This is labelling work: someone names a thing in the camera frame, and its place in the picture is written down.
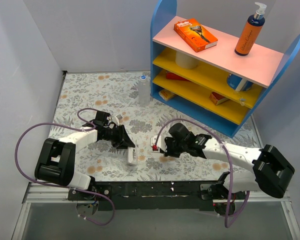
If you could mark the white remote control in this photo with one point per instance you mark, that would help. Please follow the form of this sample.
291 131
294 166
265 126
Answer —
132 158

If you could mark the orange pump lotion bottle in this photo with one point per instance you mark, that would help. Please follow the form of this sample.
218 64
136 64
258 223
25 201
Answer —
251 30

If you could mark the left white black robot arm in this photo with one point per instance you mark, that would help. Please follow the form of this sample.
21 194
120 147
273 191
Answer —
56 162

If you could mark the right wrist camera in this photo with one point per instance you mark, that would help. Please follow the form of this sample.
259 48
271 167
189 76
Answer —
158 144

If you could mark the orange razor box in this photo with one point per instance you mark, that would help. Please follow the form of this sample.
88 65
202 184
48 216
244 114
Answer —
195 35

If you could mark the floral patterned table mat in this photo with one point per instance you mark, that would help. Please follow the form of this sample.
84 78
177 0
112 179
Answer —
116 93

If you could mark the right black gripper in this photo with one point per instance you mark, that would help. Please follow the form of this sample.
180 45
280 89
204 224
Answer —
168 146

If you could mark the aluminium frame rail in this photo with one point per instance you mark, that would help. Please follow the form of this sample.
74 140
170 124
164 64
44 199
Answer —
47 214

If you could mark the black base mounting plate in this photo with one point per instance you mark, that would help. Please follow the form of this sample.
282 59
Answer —
152 195

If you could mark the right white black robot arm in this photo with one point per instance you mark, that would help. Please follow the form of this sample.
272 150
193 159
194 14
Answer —
266 169

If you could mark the white paper roll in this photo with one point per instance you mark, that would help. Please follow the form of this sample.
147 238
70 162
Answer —
185 61

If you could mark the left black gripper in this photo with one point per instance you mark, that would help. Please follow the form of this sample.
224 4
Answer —
117 136

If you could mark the blue shelf with coloured boards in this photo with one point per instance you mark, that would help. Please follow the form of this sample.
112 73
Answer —
262 66

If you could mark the white orange small box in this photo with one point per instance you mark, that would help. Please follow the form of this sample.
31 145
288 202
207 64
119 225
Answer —
166 95

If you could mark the clear plastic water bottle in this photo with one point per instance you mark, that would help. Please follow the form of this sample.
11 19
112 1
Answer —
144 90

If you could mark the red flat box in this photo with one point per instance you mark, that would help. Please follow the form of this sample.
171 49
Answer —
172 76

